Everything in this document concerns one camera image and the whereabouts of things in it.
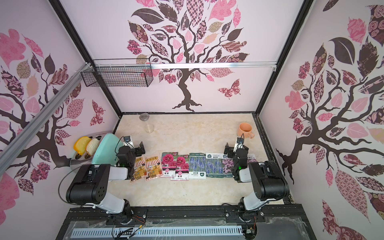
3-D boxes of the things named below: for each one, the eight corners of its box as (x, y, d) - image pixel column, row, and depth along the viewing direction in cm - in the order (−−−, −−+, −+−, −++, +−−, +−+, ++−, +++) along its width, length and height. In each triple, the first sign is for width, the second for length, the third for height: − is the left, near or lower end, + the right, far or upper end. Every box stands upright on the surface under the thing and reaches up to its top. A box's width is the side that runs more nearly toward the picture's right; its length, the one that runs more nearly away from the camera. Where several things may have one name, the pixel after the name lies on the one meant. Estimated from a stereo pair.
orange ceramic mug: (238, 141, 105) (241, 133, 98) (235, 130, 112) (238, 122, 105) (250, 141, 105) (254, 133, 98) (247, 130, 112) (250, 122, 105)
